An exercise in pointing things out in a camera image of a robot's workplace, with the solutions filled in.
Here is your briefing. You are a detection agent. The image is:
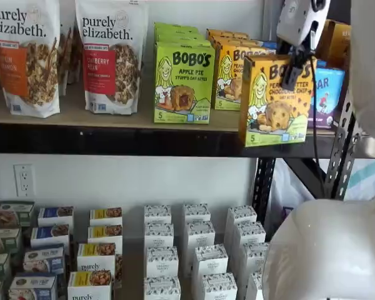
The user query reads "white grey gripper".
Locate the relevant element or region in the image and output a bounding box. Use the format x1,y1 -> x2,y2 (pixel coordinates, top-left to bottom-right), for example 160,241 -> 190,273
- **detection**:
276,0 -> 332,90

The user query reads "orange Bobo's peanut butter box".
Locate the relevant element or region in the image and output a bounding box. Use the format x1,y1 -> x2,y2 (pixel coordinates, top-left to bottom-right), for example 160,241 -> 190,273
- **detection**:
238,54 -> 318,148
206,28 -> 248,38
212,40 -> 261,112
209,34 -> 251,46

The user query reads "brown orange snack box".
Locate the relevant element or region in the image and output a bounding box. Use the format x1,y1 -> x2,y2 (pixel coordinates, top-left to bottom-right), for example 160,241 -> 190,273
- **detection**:
317,19 -> 353,68

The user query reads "green Bobo's apple pie box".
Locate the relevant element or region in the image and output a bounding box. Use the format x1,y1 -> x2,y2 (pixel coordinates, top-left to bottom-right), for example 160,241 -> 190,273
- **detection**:
155,37 -> 213,48
152,41 -> 216,124
153,21 -> 200,34
154,30 -> 204,41

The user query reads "white floral carton box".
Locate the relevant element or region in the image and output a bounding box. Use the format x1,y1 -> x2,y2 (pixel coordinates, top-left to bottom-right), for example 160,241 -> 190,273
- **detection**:
201,272 -> 238,300
246,270 -> 266,300
181,203 -> 211,224
143,204 -> 172,226
143,276 -> 181,300
183,220 -> 216,248
226,205 -> 258,226
192,243 -> 229,276
144,222 -> 175,250
232,221 -> 266,246
239,241 -> 269,273
146,246 -> 179,279

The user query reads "yellow label granola box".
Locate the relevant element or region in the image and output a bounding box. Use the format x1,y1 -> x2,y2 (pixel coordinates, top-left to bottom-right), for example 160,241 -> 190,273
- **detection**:
87,224 -> 124,254
67,270 -> 113,300
89,207 -> 123,227
77,242 -> 124,289

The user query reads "blue label granola box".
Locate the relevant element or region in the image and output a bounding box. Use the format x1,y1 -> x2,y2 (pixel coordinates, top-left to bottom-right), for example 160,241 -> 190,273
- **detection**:
8,274 -> 58,300
37,205 -> 75,228
30,224 -> 71,251
22,244 -> 66,276

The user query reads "white plastic bag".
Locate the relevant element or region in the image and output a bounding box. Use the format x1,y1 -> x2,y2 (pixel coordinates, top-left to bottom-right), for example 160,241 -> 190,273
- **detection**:
272,157 -> 320,221

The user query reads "teal striped white cloth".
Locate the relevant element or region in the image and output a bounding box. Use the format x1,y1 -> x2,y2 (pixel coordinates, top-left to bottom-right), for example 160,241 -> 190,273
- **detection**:
343,157 -> 375,203

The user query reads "granola bag red label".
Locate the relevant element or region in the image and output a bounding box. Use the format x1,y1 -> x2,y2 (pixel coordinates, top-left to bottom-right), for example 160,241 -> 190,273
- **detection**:
74,0 -> 149,116

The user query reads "white granola bag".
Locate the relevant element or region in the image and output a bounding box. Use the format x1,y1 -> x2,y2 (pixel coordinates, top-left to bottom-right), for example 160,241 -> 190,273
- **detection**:
58,21 -> 84,96

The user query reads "granola bag orange label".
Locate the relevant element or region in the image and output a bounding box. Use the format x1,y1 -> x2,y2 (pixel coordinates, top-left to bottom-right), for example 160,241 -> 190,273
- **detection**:
0,0 -> 61,119

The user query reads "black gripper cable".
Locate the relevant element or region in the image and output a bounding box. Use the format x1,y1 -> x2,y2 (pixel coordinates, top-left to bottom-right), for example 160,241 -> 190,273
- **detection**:
309,52 -> 329,198

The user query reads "black metal rack frame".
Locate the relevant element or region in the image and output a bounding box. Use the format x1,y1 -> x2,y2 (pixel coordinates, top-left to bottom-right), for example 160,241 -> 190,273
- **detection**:
0,0 -> 375,226

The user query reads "white wall power outlet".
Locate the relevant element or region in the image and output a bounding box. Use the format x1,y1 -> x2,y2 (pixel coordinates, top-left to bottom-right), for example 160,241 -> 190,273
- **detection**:
13,164 -> 36,198

